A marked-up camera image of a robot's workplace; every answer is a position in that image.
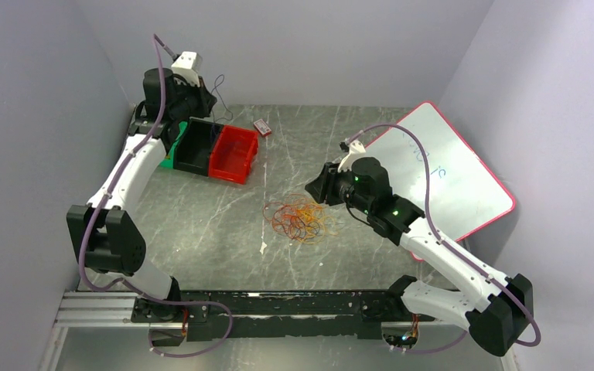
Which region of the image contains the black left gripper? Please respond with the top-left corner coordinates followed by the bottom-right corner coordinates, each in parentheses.
top-left (170, 74), bottom-right (217, 122)

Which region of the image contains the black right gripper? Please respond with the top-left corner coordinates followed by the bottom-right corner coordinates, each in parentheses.
top-left (305, 160), bottom-right (373, 215)

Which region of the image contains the orange thin cable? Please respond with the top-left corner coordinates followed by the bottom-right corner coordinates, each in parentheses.
top-left (263, 194), bottom-right (329, 242)

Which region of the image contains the purple thin cable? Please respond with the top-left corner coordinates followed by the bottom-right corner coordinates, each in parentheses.
top-left (205, 74), bottom-right (237, 155)

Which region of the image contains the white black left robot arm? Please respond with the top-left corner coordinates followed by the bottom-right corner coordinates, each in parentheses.
top-left (67, 67), bottom-right (217, 322)

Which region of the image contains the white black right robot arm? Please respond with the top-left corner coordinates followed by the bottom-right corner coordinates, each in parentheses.
top-left (305, 157), bottom-right (534, 356)

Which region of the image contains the black plastic bin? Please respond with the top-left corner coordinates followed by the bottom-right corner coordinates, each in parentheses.
top-left (173, 117), bottom-right (224, 176)

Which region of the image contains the green plastic bin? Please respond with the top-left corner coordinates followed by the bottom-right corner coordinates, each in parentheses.
top-left (159, 121), bottom-right (187, 169)

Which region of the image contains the red plastic bin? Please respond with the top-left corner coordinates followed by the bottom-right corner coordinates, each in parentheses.
top-left (208, 125), bottom-right (258, 185)

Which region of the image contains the small red white box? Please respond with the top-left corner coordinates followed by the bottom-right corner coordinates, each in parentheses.
top-left (253, 119), bottom-right (272, 138)

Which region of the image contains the pink framed whiteboard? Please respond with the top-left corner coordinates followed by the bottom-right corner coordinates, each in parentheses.
top-left (363, 101), bottom-right (516, 241)

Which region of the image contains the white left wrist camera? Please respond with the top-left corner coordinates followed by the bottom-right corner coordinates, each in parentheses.
top-left (170, 51), bottom-right (203, 87)

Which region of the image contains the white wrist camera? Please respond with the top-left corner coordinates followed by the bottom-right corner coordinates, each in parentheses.
top-left (337, 140), bottom-right (367, 172)
top-left (170, 51), bottom-right (203, 87)

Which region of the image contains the yellow thin cable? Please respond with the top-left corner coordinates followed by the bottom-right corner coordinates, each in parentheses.
top-left (286, 202), bottom-right (339, 245)

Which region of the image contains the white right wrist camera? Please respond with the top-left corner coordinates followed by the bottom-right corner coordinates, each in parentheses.
top-left (337, 140), bottom-right (367, 172)

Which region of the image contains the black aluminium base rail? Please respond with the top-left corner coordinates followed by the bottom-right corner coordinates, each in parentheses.
top-left (53, 291), bottom-right (436, 343)

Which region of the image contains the purple right arm hose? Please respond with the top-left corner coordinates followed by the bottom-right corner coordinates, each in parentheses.
top-left (340, 122), bottom-right (542, 356)

